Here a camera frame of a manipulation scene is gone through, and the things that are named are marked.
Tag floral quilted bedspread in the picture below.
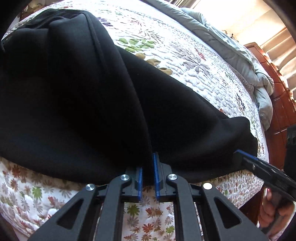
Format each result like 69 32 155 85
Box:
1 1 269 240

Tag wooden headboard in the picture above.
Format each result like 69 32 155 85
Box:
245 42 295 169

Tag person's right hand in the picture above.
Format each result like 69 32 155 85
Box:
258 188 295 238

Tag grey blue comforter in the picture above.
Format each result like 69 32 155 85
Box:
147 1 274 130

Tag black pants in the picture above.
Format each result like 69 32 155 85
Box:
1 9 257 184

